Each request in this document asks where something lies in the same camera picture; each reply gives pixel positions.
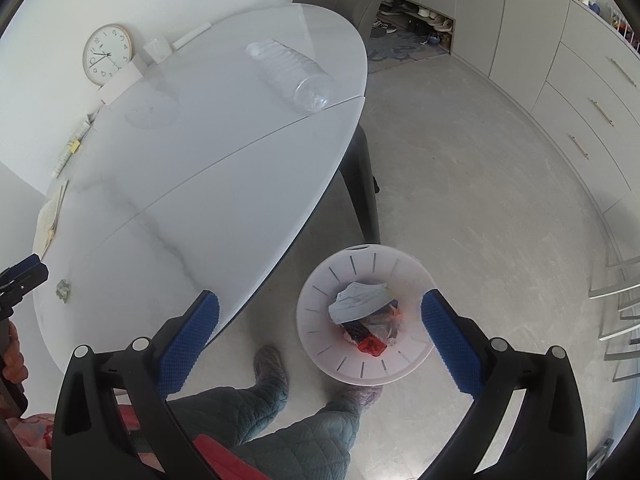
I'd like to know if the red garment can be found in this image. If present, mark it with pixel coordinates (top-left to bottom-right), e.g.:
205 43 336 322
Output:
112 402 263 480

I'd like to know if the grey patterned rug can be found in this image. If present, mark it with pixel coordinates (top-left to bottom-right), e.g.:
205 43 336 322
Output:
367 27 451 63

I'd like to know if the person's left hand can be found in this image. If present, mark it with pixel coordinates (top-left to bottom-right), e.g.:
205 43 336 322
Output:
0 321 28 386

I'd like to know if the blue face mask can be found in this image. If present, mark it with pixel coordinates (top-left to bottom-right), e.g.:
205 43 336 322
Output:
327 281 396 325

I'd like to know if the person's right leg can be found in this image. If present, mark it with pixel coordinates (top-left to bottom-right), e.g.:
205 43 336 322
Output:
235 400 363 480

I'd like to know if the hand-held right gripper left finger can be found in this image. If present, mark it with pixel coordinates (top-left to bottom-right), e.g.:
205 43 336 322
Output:
50 290 221 480

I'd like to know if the light grey drawer cabinet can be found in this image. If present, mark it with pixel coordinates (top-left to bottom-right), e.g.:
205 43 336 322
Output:
530 0 640 271

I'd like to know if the row of shoes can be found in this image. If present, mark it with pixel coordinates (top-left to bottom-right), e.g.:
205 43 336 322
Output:
372 0 456 46

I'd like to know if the white wire rack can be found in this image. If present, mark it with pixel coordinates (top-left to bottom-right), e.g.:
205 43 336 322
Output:
605 2 640 56

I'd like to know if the white box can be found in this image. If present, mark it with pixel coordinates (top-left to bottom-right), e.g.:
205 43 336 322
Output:
96 55 147 106

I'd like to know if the clear plastic bottle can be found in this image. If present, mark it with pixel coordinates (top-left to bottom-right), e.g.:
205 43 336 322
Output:
245 39 337 112

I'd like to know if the rolled white paper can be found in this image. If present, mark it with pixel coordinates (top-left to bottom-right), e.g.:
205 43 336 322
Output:
51 100 108 179

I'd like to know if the grey fluffy slipper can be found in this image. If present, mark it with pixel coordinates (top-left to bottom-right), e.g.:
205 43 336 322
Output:
325 384 385 413
253 345 291 398

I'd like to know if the person's leg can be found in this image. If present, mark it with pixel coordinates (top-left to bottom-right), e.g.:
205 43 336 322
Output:
167 377 291 448
235 400 363 480

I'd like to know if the white cup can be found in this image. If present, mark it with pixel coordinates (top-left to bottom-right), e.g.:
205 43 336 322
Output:
143 37 174 65

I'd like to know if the white plastic waste bin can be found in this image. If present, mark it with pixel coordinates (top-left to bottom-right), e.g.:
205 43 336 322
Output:
296 243 437 387

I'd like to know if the round wall clock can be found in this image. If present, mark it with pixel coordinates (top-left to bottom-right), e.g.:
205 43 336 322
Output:
81 23 135 87

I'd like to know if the stack of papers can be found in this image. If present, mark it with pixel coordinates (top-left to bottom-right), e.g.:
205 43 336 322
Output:
36 180 70 261

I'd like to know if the person's left leg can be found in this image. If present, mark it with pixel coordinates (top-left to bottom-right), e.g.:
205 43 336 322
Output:
167 377 291 448

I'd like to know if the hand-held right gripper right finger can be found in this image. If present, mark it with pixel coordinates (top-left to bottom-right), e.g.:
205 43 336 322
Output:
421 289 588 480

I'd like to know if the black table base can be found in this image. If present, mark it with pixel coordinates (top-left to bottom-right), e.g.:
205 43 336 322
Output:
337 125 381 243

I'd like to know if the metal drying rack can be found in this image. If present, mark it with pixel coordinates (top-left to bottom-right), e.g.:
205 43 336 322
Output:
589 255 640 376

